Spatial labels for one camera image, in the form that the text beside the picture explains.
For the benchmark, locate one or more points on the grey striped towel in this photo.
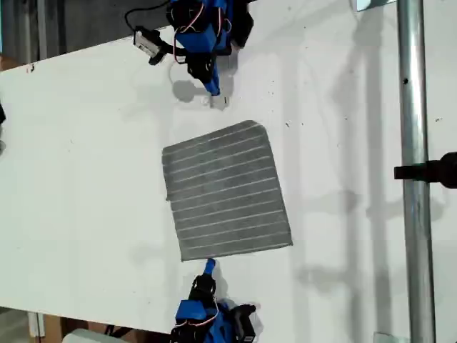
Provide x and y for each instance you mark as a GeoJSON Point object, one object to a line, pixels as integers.
{"type": "Point", "coordinates": [225, 189]}

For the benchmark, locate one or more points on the brown cardboard box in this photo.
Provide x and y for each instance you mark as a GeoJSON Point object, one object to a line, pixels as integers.
{"type": "Point", "coordinates": [9, 63]}

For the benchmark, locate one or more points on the black object at table edge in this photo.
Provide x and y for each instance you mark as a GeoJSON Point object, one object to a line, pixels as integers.
{"type": "Point", "coordinates": [1, 114]}

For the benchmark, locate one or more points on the black clamp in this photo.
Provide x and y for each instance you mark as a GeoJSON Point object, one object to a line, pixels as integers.
{"type": "Point", "coordinates": [428, 170]}

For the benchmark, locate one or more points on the black camera stalk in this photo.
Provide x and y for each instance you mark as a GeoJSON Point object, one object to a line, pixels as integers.
{"type": "Point", "coordinates": [162, 50]}

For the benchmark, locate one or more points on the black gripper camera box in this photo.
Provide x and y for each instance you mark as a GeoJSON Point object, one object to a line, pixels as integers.
{"type": "Point", "coordinates": [245, 323]}
{"type": "Point", "coordinates": [144, 40]}

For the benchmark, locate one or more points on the steel post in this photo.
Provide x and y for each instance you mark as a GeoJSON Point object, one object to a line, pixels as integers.
{"type": "Point", "coordinates": [414, 214]}

